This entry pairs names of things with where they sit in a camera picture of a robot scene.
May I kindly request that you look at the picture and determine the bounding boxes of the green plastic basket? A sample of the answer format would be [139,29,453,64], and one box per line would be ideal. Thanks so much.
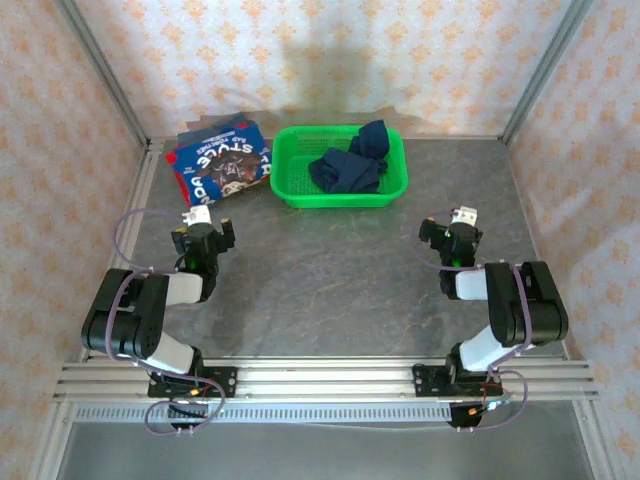
[269,124,410,210]

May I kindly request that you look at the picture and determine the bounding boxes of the navy blue t-shirt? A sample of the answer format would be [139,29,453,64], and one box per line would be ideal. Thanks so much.
[307,119,391,195]

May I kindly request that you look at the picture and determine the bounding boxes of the folded blue printed t-shirt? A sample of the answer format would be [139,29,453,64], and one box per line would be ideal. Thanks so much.
[172,124,274,209]

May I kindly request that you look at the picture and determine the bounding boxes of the folded dark blue t-shirt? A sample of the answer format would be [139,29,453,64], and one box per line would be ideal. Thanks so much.
[177,117,257,145]

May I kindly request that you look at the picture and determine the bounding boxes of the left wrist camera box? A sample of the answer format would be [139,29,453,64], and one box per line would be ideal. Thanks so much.
[180,206,214,227]

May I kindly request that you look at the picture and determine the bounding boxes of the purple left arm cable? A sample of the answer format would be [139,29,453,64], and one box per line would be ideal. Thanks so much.
[107,207,226,436]

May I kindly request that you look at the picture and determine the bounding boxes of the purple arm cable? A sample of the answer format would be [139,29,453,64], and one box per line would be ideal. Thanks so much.
[414,208,530,434]
[107,207,226,436]

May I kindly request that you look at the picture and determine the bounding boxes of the aluminium side rail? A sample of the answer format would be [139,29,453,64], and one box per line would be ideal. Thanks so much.
[79,139,166,362]

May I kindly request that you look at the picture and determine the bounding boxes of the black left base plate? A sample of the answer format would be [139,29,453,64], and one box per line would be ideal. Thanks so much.
[147,366,239,400]

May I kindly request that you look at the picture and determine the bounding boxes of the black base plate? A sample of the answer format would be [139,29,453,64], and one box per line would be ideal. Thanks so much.
[147,366,239,400]
[412,363,502,400]

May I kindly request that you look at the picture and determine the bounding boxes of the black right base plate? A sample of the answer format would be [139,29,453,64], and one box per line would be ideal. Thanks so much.
[412,363,502,400]

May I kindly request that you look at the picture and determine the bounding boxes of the red orange power wires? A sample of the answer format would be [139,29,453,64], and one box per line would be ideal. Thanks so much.
[169,378,222,402]
[468,382,516,417]

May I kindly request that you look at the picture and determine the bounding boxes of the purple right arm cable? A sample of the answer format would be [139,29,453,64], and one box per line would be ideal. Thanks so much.
[414,208,530,434]

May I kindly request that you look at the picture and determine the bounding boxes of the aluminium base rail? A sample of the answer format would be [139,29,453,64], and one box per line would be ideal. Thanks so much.
[52,360,601,402]

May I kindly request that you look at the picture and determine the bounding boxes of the aluminium frame post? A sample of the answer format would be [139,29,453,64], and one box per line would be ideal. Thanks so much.
[53,0,152,147]
[499,0,597,145]

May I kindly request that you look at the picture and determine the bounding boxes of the grey slotted cable duct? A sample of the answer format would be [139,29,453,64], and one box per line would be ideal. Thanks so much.
[73,403,455,424]

